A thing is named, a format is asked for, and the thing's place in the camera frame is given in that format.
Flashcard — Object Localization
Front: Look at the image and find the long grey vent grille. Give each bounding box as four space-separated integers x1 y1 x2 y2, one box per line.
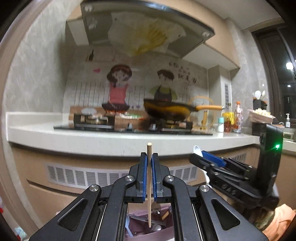
45 163 198 189

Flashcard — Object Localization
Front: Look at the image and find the black pot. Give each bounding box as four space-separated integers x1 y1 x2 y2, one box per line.
251 123 266 136

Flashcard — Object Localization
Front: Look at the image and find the gas stove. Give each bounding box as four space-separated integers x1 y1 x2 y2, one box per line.
53 113 214 136

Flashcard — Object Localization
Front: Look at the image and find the white ceramic spoon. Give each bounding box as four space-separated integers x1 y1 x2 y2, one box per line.
193 145 210 184

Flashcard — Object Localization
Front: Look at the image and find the range hood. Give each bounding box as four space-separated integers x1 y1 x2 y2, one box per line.
66 1 215 58

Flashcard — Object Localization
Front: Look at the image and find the maroon utensil holder box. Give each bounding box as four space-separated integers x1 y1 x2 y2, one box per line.
123 202 175 240

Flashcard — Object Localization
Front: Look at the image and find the small white teal-capped bottle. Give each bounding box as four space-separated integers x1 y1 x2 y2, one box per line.
217 117 224 133

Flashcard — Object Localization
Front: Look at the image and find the white tray of food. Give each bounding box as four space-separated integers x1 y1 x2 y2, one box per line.
248 108 275 124

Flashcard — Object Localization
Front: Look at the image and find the red-capped plastic bottle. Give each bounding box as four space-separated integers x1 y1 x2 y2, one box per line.
233 101 243 133

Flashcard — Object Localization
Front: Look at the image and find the wooden chopstick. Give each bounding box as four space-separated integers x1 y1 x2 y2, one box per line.
147 143 152 228

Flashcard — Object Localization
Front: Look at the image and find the cartoon backsplash sticker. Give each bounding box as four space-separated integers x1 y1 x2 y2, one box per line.
63 46 208 113

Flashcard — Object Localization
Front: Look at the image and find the small grey vent grille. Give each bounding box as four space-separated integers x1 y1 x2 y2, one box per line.
231 153 247 163

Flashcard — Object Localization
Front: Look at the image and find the blue speckled spoon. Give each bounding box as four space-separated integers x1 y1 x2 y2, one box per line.
125 214 133 237

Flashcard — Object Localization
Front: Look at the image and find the white soap dispenser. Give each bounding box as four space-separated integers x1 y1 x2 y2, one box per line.
285 113 290 128

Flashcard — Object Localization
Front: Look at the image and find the black utensil cup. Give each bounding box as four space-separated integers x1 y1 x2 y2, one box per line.
253 90 267 110

